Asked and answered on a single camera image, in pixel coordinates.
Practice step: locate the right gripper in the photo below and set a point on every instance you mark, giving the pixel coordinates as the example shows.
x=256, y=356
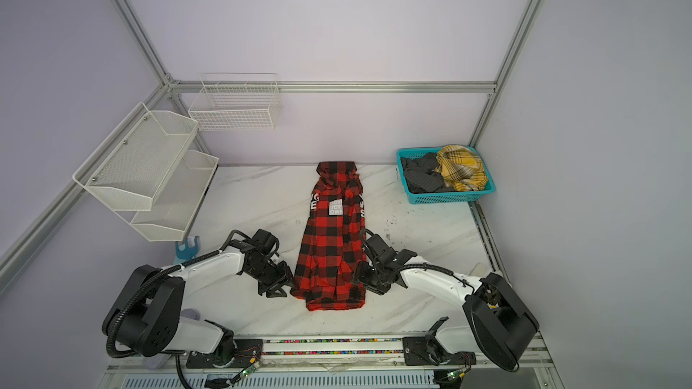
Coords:
x=359, y=276

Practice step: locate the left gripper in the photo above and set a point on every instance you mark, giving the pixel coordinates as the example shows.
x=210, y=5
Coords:
x=285, y=277

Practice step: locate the red black plaid shirt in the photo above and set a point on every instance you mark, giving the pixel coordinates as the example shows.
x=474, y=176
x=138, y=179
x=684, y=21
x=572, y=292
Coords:
x=331, y=246

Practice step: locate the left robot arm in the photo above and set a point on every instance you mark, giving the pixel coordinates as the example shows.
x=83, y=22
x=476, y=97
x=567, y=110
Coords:
x=147, y=317

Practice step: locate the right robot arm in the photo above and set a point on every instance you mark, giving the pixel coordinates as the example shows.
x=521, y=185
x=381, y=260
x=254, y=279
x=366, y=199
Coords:
x=499, y=324

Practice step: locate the dark grey shirt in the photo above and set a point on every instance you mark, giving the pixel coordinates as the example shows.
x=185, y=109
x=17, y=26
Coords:
x=422, y=175

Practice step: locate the teal plastic basket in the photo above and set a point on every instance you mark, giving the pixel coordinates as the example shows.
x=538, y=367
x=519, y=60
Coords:
x=438, y=198

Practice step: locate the yellow plaid shirt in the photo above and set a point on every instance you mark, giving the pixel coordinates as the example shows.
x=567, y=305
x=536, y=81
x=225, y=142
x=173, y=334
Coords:
x=461, y=169

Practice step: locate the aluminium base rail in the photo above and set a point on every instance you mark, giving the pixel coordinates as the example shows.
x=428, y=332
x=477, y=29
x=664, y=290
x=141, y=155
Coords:
x=347, y=361

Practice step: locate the white mesh wall shelf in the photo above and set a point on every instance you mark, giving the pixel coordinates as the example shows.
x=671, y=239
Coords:
x=149, y=173

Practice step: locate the white wire wall basket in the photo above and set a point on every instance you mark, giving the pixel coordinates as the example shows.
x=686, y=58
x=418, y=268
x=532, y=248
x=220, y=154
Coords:
x=237, y=102

